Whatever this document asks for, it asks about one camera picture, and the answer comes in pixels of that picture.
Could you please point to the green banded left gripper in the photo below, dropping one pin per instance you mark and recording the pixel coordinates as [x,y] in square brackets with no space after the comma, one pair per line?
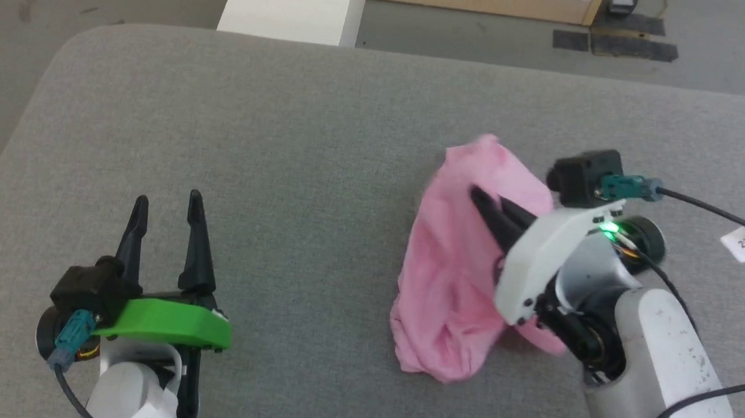
[168,322]

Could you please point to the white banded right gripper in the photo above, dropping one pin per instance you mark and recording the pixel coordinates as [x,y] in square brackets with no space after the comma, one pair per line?
[536,260]

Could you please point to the pink garment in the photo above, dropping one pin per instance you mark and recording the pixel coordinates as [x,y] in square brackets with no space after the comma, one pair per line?
[446,273]

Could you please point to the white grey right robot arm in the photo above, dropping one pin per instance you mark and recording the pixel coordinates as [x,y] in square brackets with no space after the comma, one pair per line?
[663,360]

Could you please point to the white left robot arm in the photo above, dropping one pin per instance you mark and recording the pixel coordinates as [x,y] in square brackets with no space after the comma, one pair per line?
[120,388]

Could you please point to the small black floor mat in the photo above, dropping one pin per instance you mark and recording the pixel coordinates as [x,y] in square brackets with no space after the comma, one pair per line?
[570,40]

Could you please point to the large black floor mat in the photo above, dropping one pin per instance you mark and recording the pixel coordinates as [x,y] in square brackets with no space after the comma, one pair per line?
[633,47]

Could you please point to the black device on floor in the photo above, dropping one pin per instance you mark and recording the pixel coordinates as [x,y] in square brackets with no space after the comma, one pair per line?
[623,0]

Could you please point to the white square pillar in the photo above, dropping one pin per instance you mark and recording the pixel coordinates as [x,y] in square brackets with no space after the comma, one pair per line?
[295,3]

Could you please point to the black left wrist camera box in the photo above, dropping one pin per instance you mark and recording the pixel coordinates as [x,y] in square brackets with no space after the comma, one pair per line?
[91,288]

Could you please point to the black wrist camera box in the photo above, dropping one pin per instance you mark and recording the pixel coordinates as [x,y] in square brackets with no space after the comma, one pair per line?
[584,178]
[91,288]

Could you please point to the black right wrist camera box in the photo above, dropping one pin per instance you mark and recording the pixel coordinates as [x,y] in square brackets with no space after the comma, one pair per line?
[584,178]

